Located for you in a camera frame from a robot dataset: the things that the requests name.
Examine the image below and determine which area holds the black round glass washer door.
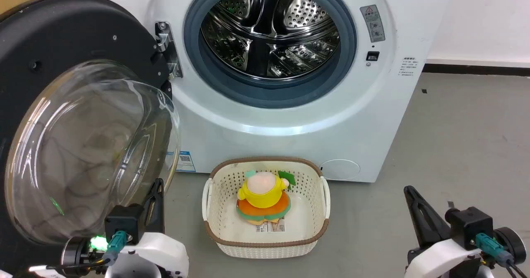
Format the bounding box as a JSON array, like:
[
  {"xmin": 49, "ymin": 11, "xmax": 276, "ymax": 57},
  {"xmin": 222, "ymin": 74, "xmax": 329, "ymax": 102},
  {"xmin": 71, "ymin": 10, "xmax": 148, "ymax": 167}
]
[{"xmin": 0, "ymin": 0, "xmax": 181, "ymax": 278}]

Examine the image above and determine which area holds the blue QR code sticker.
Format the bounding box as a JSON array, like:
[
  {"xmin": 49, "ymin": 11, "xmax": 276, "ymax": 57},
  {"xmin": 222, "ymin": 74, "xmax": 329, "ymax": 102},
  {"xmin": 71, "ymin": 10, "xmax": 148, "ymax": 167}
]
[{"xmin": 176, "ymin": 150, "xmax": 196, "ymax": 173}]

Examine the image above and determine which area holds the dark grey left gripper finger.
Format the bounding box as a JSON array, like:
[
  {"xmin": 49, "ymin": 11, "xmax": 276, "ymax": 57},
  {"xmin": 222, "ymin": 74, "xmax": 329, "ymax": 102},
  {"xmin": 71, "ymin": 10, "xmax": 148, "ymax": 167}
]
[
  {"xmin": 153, "ymin": 178, "xmax": 165, "ymax": 233},
  {"xmin": 142, "ymin": 193, "xmax": 157, "ymax": 234}
]

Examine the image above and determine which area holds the stainless steel washer drum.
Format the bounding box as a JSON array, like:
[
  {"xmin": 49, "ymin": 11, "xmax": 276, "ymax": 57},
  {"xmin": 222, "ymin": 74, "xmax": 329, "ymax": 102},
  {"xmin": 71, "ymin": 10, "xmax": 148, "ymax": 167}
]
[{"xmin": 200, "ymin": 0, "xmax": 341, "ymax": 80}]

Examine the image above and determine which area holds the grey warning sticker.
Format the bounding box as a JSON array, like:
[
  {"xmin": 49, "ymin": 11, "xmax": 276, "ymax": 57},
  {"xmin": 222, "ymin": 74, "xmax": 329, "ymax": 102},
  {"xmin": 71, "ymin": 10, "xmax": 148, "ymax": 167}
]
[{"xmin": 359, "ymin": 5, "xmax": 386, "ymax": 43}]

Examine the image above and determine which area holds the white doll tag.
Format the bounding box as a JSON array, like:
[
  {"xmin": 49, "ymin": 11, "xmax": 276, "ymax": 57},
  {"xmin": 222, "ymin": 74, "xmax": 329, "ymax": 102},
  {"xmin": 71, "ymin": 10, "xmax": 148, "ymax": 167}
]
[{"xmin": 255, "ymin": 221, "xmax": 286, "ymax": 234}]

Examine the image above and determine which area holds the right cable with teal connector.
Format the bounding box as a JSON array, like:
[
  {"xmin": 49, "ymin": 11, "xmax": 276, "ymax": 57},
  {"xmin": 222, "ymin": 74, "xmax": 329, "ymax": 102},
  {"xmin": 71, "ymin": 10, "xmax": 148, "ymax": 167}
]
[{"xmin": 475, "ymin": 233, "xmax": 530, "ymax": 278}]

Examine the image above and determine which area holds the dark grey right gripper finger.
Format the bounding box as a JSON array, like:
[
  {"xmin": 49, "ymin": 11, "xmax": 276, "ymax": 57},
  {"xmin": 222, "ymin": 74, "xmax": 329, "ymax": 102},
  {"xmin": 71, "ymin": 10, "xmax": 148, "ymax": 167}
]
[{"xmin": 403, "ymin": 185, "xmax": 453, "ymax": 249}]

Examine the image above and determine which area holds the white perforated laundry basket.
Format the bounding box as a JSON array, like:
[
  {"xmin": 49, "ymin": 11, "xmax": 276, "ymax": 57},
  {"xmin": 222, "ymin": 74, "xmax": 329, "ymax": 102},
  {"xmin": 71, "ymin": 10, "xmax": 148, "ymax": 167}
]
[{"xmin": 202, "ymin": 157, "xmax": 331, "ymax": 259}]

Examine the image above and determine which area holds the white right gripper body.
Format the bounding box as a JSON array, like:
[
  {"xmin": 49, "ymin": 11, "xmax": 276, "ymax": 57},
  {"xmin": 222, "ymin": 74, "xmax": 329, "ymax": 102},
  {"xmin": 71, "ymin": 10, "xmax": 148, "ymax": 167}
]
[{"xmin": 404, "ymin": 237, "xmax": 495, "ymax": 278}]

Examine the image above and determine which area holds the black baseboard strip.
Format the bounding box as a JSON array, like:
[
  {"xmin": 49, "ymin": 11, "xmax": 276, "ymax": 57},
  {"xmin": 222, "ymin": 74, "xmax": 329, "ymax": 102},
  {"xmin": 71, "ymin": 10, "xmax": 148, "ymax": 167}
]
[{"xmin": 422, "ymin": 63, "xmax": 530, "ymax": 77}]

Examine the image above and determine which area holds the metal door hinge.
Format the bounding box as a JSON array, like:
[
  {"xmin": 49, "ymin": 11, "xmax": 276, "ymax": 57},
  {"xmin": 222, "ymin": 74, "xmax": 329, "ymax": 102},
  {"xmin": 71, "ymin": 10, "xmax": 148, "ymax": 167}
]
[{"xmin": 155, "ymin": 21, "xmax": 183, "ymax": 79}]

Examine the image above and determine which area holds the white front-load washing machine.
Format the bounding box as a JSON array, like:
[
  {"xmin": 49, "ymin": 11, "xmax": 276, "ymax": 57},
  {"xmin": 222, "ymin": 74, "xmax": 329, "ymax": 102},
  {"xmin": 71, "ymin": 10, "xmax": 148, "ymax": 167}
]
[{"xmin": 90, "ymin": 0, "xmax": 457, "ymax": 183}]

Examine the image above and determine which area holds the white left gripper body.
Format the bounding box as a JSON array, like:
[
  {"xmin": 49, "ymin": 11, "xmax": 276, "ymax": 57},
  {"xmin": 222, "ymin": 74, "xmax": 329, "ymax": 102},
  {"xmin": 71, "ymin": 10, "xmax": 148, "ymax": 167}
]
[{"xmin": 104, "ymin": 231, "xmax": 190, "ymax": 278}]

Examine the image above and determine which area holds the yellow and orange plush doll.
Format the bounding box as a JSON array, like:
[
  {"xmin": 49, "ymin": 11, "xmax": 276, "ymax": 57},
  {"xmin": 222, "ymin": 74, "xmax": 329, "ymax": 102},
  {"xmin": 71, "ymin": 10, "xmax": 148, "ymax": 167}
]
[{"xmin": 236, "ymin": 169, "xmax": 297, "ymax": 226}]

